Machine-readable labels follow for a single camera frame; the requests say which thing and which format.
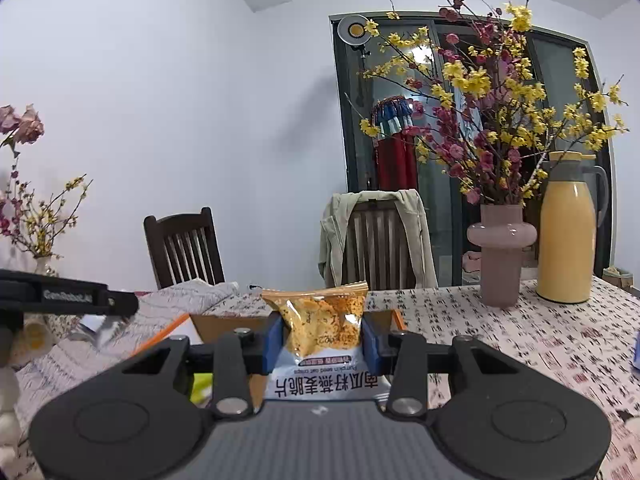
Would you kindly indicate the pink rose bouquet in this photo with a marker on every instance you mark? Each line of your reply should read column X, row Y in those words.
column 27, row 125

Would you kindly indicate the yellow thermos jug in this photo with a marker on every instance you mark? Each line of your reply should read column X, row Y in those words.
column 565, row 240

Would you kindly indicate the person's left hand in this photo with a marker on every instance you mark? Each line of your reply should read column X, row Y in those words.
column 7, row 400

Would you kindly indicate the red blue hanging garment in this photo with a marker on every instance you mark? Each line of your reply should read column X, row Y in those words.
column 395, row 160

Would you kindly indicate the white speckled vase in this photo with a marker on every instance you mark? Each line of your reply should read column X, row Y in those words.
column 43, row 266

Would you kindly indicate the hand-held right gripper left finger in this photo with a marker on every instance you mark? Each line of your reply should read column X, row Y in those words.
column 275, row 345

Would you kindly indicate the silver snack packet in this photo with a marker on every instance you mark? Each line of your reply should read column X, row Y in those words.
column 102, row 332

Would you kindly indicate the chair with beige jacket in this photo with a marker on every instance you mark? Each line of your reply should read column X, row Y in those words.
column 425, row 240

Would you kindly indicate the dark wooden chair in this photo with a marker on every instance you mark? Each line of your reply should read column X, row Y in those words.
column 380, row 245
column 182, row 250

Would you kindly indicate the dark framed glass door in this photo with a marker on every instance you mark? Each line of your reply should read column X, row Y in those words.
column 345, row 160

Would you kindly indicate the lime green snack packet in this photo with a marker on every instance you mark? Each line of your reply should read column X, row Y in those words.
column 200, row 385

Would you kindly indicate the thin yellow flower branches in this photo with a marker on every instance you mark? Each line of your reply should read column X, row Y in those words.
column 45, row 225

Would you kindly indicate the orange cardboard box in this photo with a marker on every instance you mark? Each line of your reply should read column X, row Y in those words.
column 225, row 322

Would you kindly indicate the round studio light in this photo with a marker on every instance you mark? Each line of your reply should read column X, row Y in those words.
column 352, row 30

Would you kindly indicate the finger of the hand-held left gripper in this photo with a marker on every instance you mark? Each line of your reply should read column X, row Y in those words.
column 122, row 305

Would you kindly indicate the blue plastic bag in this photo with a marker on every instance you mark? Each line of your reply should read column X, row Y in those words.
column 636, row 352

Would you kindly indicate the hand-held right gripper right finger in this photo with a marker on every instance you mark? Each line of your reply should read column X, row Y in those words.
column 369, row 345

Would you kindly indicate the yellow pink flower branches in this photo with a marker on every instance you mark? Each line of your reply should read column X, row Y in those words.
column 452, row 150

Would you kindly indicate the pink vase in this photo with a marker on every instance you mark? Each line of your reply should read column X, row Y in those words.
column 500, row 260

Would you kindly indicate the orange crisp snack packet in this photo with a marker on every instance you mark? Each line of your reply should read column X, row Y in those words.
column 320, row 325

